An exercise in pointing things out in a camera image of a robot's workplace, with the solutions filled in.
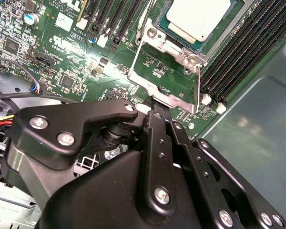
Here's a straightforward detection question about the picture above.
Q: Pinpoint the metal socket cover frame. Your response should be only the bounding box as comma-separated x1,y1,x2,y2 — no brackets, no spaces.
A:
127,20,209,115

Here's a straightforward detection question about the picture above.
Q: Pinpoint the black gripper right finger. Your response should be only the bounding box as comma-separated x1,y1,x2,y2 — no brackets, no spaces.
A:
157,104,286,229

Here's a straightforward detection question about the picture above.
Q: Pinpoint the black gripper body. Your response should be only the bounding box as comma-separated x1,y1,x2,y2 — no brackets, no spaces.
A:
1,124,220,229

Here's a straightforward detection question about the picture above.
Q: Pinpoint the silver CPU green edge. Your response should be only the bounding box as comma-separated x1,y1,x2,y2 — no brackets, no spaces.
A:
157,0,245,54

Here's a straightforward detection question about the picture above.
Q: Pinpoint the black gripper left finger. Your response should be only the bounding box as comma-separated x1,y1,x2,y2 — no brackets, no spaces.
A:
11,94,178,215

